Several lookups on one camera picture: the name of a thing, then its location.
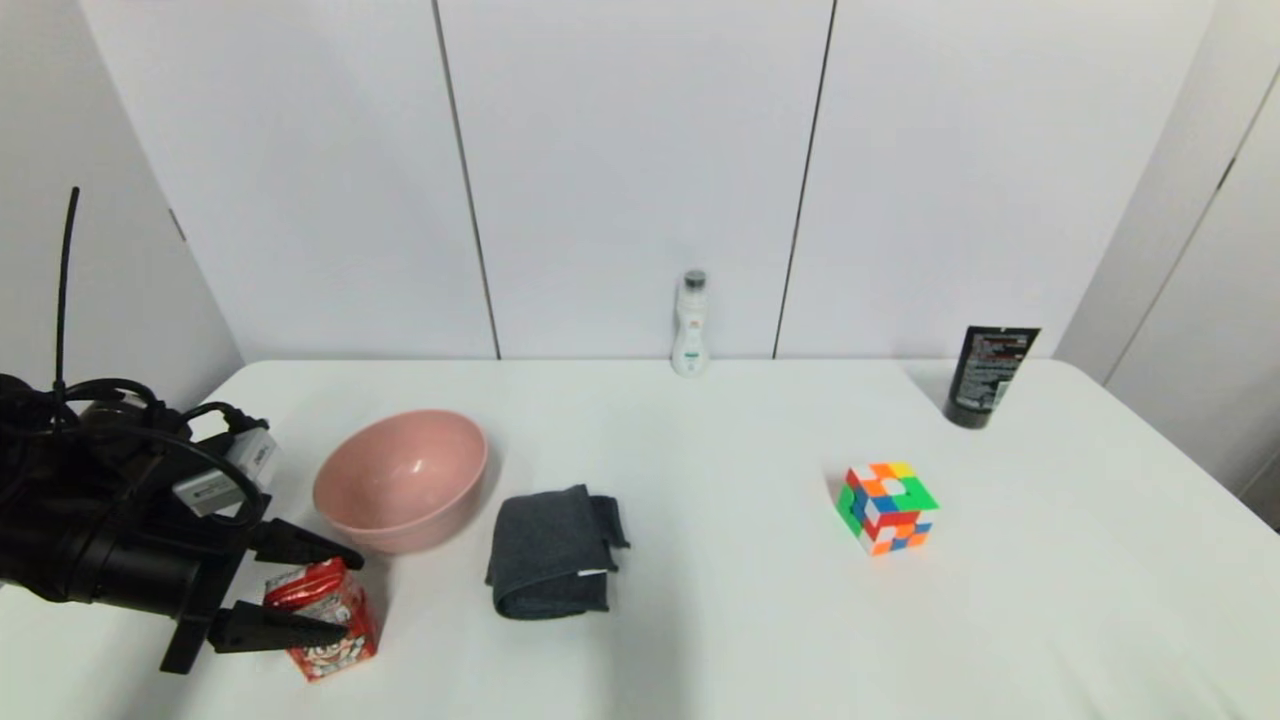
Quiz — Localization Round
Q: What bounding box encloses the red snack packet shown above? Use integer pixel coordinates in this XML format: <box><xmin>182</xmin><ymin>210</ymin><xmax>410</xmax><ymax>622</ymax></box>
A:
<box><xmin>263</xmin><ymin>557</ymin><xmax>381</xmax><ymax>684</ymax></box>

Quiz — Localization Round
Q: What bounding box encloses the pink plastic bowl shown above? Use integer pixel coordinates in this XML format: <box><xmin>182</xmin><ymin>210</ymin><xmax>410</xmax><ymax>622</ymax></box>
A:
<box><xmin>312</xmin><ymin>409</ymin><xmax>490</xmax><ymax>556</ymax></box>

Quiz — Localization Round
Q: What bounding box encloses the folded dark grey towel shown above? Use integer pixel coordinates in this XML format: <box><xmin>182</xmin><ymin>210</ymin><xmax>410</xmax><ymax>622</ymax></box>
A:
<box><xmin>485</xmin><ymin>484</ymin><xmax>631</xmax><ymax>621</ymax></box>

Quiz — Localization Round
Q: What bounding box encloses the white plastic bottle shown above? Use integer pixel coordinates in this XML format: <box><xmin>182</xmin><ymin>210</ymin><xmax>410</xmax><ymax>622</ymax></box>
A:
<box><xmin>671</xmin><ymin>268</ymin><xmax>712</xmax><ymax>378</ymax></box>

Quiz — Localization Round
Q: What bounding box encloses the colourful puzzle cube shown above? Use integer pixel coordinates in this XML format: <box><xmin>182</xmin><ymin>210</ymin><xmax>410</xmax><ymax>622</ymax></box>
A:
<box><xmin>836</xmin><ymin>460</ymin><xmax>941</xmax><ymax>557</ymax></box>

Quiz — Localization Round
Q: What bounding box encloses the black cosmetic tube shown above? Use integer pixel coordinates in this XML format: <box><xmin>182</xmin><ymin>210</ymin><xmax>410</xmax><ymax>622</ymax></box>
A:
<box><xmin>944</xmin><ymin>325</ymin><xmax>1042</xmax><ymax>430</ymax></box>

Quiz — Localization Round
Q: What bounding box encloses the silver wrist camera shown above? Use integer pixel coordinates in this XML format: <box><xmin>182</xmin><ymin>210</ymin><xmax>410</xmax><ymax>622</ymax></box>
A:
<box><xmin>172</xmin><ymin>428</ymin><xmax>279</xmax><ymax>518</ymax></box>

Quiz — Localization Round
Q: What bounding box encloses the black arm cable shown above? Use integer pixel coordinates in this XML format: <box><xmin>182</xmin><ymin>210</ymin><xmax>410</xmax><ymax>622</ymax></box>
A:
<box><xmin>0</xmin><ymin>187</ymin><xmax>273</xmax><ymax>526</ymax></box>

